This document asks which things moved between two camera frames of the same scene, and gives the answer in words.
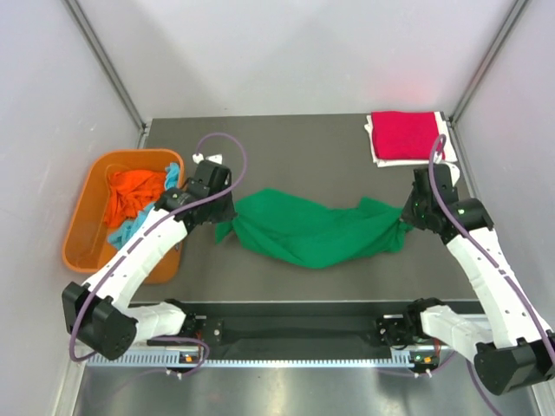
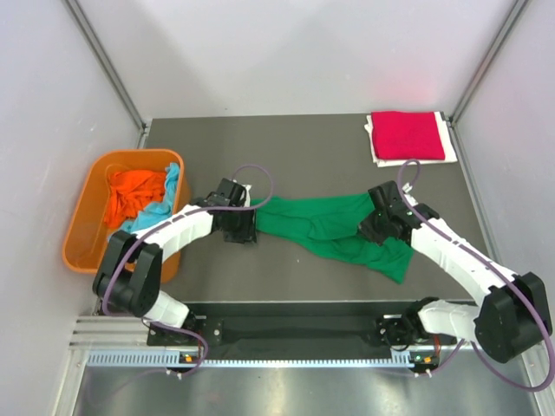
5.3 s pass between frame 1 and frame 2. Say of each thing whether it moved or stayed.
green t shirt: moved
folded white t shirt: stayed
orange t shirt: stayed
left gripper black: moved
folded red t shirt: stayed
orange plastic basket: stayed
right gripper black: moved
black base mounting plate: stayed
